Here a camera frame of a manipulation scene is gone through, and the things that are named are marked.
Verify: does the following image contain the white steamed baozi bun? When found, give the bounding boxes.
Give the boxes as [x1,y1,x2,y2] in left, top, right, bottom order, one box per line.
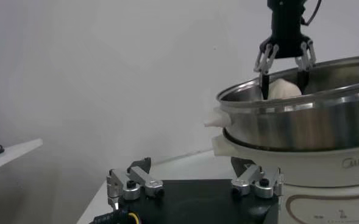
[267,78,303,100]

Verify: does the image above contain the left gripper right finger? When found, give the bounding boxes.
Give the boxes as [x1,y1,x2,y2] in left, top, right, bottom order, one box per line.
[230,156,285,199]

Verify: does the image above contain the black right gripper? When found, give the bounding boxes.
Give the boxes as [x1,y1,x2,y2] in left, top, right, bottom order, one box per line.
[254,0,317,101]

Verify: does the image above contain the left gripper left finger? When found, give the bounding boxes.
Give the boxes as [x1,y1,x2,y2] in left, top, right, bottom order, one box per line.
[105,157,165,211]

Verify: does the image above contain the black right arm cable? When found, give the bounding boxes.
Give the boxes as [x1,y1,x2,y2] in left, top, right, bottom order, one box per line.
[300,0,322,27]

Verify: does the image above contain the white electric cooker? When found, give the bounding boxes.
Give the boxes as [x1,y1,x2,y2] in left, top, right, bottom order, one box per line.
[211,127,359,224]

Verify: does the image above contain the steel steamer basket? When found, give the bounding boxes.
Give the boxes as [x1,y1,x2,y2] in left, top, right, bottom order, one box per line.
[203,54,359,153]

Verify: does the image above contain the white side table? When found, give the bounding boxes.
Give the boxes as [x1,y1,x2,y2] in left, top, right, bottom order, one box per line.
[0,138,43,176]

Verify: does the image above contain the yellow wire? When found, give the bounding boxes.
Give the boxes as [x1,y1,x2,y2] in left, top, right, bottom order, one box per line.
[126,212,141,224]

